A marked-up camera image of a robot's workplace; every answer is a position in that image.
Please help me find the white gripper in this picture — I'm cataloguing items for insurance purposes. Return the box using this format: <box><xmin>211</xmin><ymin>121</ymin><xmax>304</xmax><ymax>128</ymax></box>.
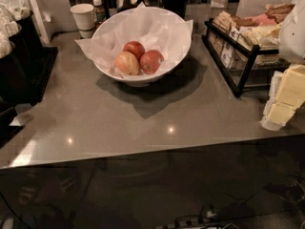
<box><xmin>275</xmin><ymin>0</ymin><xmax>305</xmax><ymax>109</ymax></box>

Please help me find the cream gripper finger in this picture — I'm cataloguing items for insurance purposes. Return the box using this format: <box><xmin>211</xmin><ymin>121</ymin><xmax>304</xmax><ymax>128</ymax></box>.
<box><xmin>260</xmin><ymin>71</ymin><xmax>295</xmax><ymax>131</ymax></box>

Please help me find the red apple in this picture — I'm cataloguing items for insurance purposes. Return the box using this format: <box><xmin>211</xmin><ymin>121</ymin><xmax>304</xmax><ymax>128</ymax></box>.
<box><xmin>123</xmin><ymin>41</ymin><xmax>145</xmax><ymax>60</ymax></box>
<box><xmin>140</xmin><ymin>50</ymin><xmax>164</xmax><ymax>74</ymax></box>

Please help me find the white bowl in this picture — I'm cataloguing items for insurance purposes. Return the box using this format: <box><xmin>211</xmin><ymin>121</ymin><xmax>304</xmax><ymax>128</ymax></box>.
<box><xmin>91</xmin><ymin>6</ymin><xmax>193</xmax><ymax>88</ymax></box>

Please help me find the red apple back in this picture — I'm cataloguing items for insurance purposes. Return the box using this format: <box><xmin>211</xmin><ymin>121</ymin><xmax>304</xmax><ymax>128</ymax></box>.
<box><xmin>123</xmin><ymin>41</ymin><xmax>145</xmax><ymax>60</ymax></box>

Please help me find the yellow-red apple front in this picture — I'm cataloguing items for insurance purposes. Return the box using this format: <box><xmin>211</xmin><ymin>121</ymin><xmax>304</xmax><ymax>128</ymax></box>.
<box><xmin>113</xmin><ymin>52</ymin><xmax>140</xmax><ymax>75</ymax></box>

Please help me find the power strip on floor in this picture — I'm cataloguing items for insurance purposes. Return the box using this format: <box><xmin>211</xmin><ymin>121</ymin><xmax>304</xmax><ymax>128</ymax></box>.
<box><xmin>155</xmin><ymin>207</ymin><xmax>242</xmax><ymax>229</ymax></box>

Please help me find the white paper liner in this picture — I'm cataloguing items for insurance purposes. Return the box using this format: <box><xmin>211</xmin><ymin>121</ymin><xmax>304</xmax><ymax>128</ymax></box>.
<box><xmin>74</xmin><ymin>2</ymin><xmax>194</xmax><ymax>78</ymax></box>

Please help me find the small brown sauce bottle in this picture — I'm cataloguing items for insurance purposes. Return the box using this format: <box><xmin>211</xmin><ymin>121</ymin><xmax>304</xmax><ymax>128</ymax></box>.
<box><xmin>92</xmin><ymin>0</ymin><xmax>106</xmax><ymax>25</ymax></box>

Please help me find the white paper cup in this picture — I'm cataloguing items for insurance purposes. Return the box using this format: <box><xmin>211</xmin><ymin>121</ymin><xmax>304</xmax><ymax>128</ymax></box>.
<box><xmin>71</xmin><ymin>4</ymin><xmax>95</xmax><ymax>38</ymax></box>

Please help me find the white napkin box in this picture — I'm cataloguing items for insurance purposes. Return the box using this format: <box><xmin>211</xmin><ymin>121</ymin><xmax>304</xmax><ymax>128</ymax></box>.
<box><xmin>30</xmin><ymin>0</ymin><xmax>53</xmax><ymax>44</ymax></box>

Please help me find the black wire condiment rack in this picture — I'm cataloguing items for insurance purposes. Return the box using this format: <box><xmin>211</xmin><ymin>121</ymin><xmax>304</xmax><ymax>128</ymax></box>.
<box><xmin>201</xmin><ymin>18</ymin><xmax>289</xmax><ymax>97</ymax></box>

